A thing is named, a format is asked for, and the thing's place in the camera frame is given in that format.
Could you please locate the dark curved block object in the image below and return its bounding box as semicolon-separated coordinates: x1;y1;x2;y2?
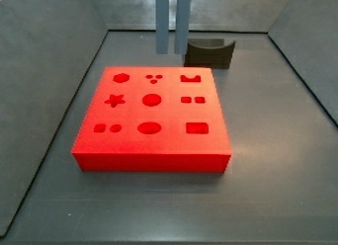
183;39;237;69

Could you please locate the red shape-sorter block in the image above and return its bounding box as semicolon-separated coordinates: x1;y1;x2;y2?
71;66;233;172

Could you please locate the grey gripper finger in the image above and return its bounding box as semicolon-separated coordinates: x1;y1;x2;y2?
174;0;191;54
157;0;170;54

